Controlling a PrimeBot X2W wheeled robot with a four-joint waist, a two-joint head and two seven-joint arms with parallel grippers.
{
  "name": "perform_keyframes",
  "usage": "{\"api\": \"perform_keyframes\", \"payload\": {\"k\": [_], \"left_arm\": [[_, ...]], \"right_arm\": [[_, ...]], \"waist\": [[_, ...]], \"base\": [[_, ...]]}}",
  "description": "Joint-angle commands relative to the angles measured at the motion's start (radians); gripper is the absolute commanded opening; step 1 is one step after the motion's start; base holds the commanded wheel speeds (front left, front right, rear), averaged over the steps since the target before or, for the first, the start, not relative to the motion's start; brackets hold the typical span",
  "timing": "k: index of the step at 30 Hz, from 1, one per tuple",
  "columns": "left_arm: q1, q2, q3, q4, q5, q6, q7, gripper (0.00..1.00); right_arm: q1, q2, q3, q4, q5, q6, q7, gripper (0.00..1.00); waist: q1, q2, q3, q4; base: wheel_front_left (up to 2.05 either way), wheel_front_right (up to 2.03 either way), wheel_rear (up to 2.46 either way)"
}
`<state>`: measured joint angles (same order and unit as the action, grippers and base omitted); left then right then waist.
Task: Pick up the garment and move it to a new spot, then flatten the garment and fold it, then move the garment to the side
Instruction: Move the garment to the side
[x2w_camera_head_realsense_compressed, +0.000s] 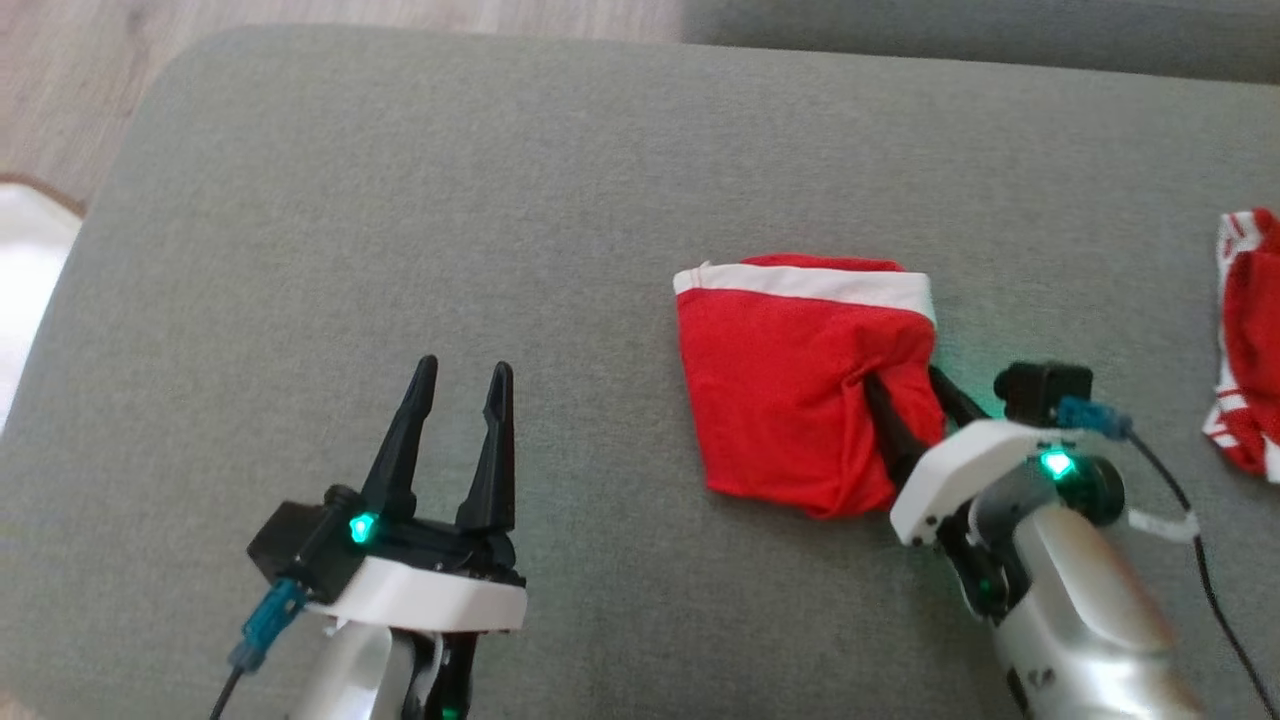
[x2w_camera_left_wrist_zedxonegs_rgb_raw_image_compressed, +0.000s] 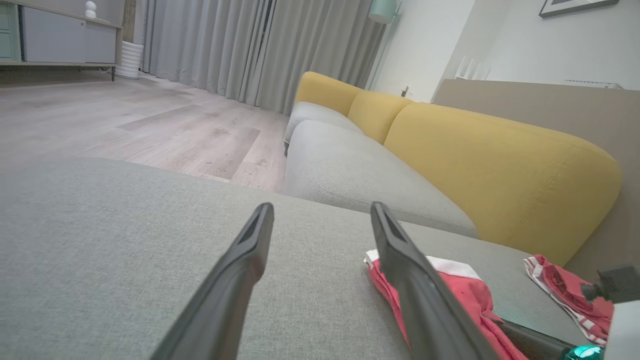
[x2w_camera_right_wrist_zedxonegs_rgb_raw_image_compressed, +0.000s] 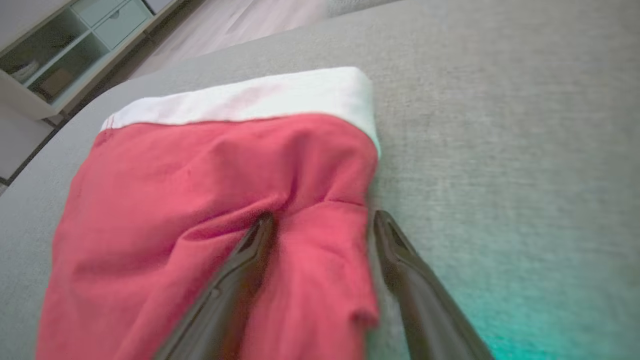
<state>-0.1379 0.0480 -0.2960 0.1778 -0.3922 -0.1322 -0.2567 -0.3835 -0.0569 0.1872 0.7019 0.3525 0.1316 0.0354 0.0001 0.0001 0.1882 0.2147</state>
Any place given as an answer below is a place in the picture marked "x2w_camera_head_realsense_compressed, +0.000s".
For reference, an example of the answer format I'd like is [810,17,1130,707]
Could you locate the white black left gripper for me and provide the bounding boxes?
[305,355,528,633]

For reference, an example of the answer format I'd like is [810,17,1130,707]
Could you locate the white cable label tag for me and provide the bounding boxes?
[1128,508,1199,543]

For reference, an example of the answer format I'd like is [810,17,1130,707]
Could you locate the black right cable blue plug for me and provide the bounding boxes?
[1057,397,1280,716]

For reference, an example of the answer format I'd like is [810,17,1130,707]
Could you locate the red shorts with white stripes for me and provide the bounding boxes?
[673,254,946,519]

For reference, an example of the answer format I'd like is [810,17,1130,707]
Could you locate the red jersey with white sleeves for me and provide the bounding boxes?
[1203,208,1280,479]

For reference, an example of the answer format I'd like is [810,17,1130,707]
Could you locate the grey fabric sofa seat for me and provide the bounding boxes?
[0,25,1280,720]

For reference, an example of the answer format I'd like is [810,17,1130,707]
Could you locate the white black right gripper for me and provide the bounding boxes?
[865,368,1076,548]

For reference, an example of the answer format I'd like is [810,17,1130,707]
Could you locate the grey fabric sofa back cushion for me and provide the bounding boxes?
[680,0,1280,86]

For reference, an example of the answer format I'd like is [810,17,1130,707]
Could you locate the black cable blue plug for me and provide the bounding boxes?
[1057,397,1280,716]
[210,578,306,720]

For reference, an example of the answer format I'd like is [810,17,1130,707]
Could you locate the black left cable blue plug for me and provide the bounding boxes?
[210,578,306,720]

